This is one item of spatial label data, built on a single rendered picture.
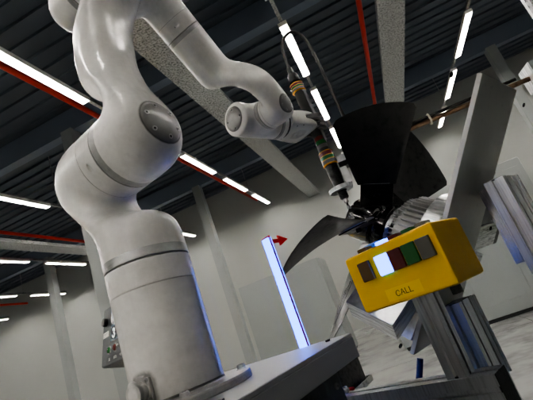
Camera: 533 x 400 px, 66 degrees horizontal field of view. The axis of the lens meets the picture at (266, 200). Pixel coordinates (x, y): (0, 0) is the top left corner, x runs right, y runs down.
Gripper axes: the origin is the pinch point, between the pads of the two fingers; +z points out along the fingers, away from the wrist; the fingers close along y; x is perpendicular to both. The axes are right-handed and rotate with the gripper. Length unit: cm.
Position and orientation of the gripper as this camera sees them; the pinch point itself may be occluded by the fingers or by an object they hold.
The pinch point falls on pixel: (315, 128)
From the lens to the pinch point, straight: 124.0
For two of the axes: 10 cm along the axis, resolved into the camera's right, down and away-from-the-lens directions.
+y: 6.2, -4.3, -6.6
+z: 7.1, -0.5, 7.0
